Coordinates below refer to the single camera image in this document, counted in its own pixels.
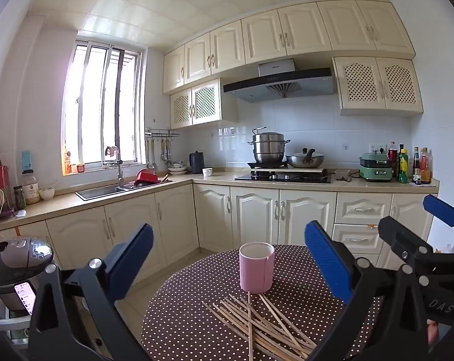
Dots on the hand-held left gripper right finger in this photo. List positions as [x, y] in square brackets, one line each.
[328, 263]

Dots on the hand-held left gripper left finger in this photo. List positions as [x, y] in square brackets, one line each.
[131, 259]

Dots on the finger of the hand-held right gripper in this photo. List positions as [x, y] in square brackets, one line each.
[399, 237]
[441, 208]

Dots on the pink cup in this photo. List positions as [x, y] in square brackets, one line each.
[257, 267]

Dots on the pile of wooden chopsticks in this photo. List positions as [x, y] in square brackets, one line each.
[250, 331]

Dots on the person's right hand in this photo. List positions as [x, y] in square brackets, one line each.
[432, 331]

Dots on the cream base cabinets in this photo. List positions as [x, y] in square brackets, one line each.
[174, 225]

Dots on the group of condiment bottles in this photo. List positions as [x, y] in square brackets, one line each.
[402, 167]

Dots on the green electric cooker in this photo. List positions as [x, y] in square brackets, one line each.
[377, 167]

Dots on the stainless steel sink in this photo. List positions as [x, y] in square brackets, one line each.
[99, 191]

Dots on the red pot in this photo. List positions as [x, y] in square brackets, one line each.
[146, 176]

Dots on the steel kitchen faucet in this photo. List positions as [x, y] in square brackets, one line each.
[118, 165]

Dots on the black glass gas stove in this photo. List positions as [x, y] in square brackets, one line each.
[287, 178]

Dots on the stack of white bowls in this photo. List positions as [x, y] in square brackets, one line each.
[178, 167]

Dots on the hanging steel ladle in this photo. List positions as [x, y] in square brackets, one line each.
[150, 154]

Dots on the small white bowl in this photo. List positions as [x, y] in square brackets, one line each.
[46, 193]

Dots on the hanging steel spatulas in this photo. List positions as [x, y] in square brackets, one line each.
[166, 154]

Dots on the smartphone with lit screen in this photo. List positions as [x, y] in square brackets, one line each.
[26, 297]

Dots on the white mug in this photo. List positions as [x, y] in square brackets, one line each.
[207, 172]

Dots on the black electric kettle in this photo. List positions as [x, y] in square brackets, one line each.
[196, 162]

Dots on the orange bottle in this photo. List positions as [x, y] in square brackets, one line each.
[66, 161]

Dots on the dark rice cooker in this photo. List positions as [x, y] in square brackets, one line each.
[12, 267]

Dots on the white charger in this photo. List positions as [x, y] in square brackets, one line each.
[20, 213]

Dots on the beige countertop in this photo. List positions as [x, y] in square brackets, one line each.
[219, 176]

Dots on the large labelled glass jar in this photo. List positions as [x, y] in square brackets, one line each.
[30, 190]

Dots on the small dark jar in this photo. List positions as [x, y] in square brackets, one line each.
[19, 197]

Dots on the stainless steel steamer pot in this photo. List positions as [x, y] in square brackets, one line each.
[268, 148]

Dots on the metal trolley shelf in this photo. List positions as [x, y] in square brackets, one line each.
[9, 321]

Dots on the cream lattice door cabinet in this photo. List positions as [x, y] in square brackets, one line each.
[204, 101]
[381, 82]

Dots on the light blue box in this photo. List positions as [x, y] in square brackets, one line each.
[26, 160]

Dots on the barred kitchen window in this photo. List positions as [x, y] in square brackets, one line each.
[95, 109]

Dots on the red hanging tool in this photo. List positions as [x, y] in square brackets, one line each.
[1, 175]

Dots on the black and grey range hood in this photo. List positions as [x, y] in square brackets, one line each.
[283, 82]

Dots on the white wall socket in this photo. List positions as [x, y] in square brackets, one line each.
[377, 147]

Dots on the metal wall utensil rack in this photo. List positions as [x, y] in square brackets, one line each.
[161, 133]

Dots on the cream upper wall cabinets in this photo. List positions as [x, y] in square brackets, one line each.
[305, 30]

